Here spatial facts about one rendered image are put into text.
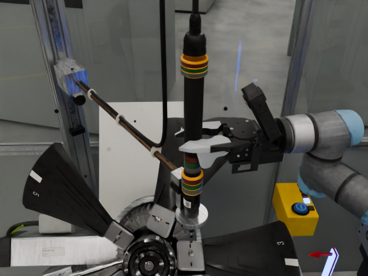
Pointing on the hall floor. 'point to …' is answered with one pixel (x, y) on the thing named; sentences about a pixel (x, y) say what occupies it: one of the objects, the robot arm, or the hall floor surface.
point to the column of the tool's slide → (75, 155)
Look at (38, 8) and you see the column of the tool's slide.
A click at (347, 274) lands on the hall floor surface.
